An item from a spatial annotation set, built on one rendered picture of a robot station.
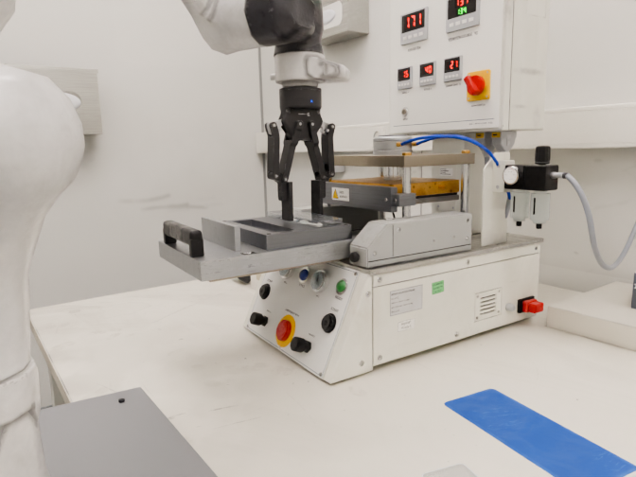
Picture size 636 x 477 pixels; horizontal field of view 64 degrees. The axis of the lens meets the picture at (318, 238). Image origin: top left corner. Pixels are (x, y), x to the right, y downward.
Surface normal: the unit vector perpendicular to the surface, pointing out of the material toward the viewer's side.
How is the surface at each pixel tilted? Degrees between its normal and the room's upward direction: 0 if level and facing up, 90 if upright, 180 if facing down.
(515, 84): 90
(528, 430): 0
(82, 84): 90
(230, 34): 122
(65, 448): 3
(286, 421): 0
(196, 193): 90
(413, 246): 90
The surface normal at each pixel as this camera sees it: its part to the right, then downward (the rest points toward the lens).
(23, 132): 0.77, 0.10
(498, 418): -0.03, -0.98
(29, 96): 0.81, -0.28
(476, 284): 0.54, 0.14
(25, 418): 0.98, -0.06
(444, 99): -0.84, 0.11
